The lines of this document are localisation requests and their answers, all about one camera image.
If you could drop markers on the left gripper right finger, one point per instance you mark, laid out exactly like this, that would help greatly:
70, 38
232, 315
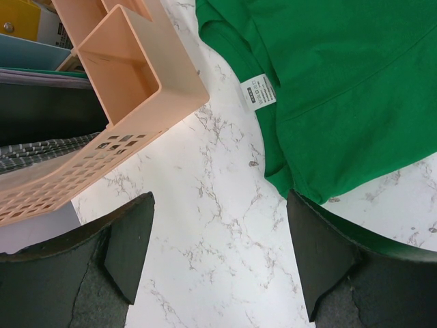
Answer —
353, 277

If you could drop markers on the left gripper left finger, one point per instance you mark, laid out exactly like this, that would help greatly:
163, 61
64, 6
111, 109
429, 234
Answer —
87, 277

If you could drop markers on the green t shirt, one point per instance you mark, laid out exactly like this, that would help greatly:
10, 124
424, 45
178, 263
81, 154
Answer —
344, 91

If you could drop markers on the black binder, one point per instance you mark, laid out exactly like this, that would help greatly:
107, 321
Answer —
39, 113

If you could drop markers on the peach file organizer basket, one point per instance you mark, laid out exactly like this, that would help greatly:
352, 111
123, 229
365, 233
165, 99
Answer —
145, 82

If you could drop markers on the yellow plastic folder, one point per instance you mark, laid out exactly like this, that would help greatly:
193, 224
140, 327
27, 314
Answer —
20, 19

